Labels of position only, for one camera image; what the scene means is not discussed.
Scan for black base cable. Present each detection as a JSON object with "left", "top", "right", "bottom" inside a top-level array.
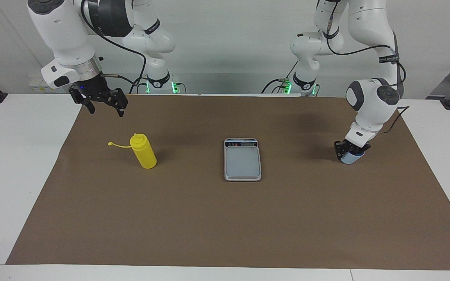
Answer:
[{"left": 261, "top": 60, "right": 300, "bottom": 94}]

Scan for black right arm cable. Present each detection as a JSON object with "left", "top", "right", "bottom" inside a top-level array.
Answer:
[{"left": 81, "top": 0, "right": 149, "bottom": 94}]

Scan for light blue plastic cup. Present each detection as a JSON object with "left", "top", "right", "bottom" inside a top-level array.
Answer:
[{"left": 341, "top": 151, "right": 365, "bottom": 165}]

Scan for yellow squeeze bottle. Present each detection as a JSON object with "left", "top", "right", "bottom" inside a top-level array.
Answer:
[{"left": 108, "top": 133, "right": 157, "bottom": 169}]

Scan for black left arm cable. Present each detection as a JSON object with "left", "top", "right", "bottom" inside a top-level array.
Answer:
[{"left": 325, "top": 0, "right": 410, "bottom": 134}]

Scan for white socket box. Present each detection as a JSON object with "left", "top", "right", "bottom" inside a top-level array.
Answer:
[{"left": 29, "top": 76, "right": 50, "bottom": 93}]

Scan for silver digital kitchen scale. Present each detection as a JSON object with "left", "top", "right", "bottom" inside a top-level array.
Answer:
[{"left": 224, "top": 138, "right": 262, "bottom": 182}]

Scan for brown table mat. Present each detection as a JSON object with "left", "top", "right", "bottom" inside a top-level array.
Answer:
[{"left": 5, "top": 94, "right": 450, "bottom": 270}]

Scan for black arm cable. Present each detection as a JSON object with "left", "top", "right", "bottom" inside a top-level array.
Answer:
[
  {"left": 325, "top": 0, "right": 410, "bottom": 134},
  {"left": 81, "top": 0, "right": 149, "bottom": 94}
]

